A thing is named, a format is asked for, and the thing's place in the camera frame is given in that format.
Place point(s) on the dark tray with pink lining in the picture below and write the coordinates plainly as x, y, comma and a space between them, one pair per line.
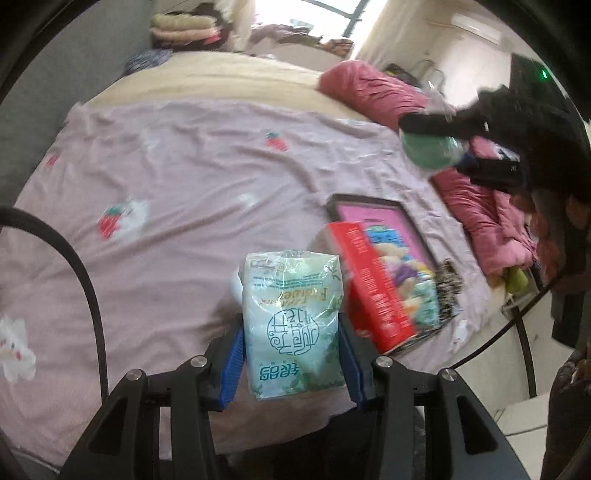
369, 212

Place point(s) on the beige curtain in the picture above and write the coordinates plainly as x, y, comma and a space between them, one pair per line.
235, 23
376, 27

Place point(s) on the white jar with blue lid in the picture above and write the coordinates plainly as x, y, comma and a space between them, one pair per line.
236, 288

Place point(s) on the leopard print scrunchie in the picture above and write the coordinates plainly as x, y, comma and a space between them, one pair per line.
448, 281

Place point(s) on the grey quilted headboard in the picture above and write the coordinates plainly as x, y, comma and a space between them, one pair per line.
69, 69

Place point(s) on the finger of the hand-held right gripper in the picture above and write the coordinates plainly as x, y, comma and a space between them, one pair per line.
438, 124
494, 173

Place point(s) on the green puff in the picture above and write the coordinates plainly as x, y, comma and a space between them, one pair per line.
427, 150

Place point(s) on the beige bed sheet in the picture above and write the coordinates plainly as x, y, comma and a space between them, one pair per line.
231, 74

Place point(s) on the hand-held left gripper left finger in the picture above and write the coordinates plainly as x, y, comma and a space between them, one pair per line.
231, 364

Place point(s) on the clothes on window sill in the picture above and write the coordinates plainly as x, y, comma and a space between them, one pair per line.
295, 37

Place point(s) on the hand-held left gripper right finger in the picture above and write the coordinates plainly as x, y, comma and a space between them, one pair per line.
353, 369

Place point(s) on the red tissue box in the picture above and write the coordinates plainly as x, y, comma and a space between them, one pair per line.
378, 295

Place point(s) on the dark patterned cloth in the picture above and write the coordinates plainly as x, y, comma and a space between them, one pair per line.
147, 60

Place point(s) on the white metal rack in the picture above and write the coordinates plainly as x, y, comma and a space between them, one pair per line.
415, 74

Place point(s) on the pink comforter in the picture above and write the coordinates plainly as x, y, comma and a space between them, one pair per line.
369, 87

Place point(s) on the yellow green cloth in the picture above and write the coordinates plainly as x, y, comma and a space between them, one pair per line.
515, 279

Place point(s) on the pile of folded clothes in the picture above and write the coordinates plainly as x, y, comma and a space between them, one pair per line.
184, 25

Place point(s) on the white air conditioner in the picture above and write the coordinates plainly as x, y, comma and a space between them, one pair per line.
475, 27

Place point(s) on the tall teal tissue pack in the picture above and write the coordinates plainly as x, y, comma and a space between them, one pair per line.
295, 332

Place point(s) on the pink strawberry bedsheet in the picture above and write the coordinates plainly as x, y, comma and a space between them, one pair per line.
184, 161

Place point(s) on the person's right hand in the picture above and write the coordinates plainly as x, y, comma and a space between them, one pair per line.
549, 240

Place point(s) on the yellow duck plush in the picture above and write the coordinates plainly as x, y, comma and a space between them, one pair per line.
411, 307

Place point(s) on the window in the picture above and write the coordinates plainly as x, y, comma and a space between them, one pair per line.
323, 14

